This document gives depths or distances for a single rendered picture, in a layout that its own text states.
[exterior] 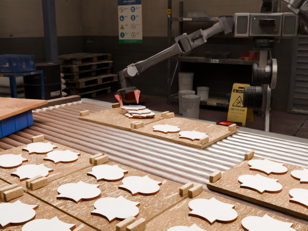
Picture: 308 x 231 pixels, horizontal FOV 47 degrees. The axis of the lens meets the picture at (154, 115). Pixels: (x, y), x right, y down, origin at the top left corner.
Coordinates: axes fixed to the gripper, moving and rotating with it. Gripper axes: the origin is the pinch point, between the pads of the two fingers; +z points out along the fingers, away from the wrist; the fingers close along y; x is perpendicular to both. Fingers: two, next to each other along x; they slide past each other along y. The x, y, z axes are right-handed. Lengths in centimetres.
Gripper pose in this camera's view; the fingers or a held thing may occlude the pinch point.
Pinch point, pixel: (129, 103)
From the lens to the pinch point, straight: 208.8
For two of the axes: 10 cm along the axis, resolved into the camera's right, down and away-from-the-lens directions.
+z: 1.9, 9.8, -0.4
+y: 9.6, -2.0, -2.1
